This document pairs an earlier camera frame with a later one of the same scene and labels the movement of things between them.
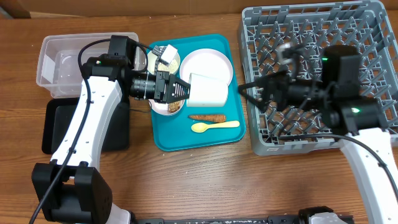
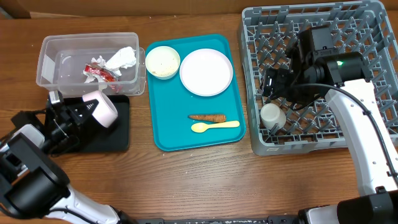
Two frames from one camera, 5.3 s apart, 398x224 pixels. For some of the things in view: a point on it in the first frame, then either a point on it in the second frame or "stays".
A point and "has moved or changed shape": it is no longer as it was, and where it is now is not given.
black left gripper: x=163 y=77 → x=64 y=114
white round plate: x=208 y=63 stays
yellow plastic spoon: x=201 y=127 stays
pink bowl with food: x=168 y=109 has moved or changed shape
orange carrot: x=221 y=118 stays
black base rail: x=339 y=219 stays
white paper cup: x=206 y=92 → x=272 y=117
